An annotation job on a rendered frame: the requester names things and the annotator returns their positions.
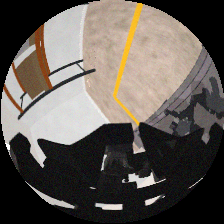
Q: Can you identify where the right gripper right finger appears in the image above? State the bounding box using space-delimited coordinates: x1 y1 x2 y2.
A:
139 122 204 182

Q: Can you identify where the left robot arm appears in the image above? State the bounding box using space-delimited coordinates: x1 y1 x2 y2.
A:
95 151 152 190

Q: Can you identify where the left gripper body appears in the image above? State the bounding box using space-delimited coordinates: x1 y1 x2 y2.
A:
102 174 137 190

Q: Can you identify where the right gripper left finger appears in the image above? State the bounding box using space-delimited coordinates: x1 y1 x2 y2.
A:
37 124 107 188

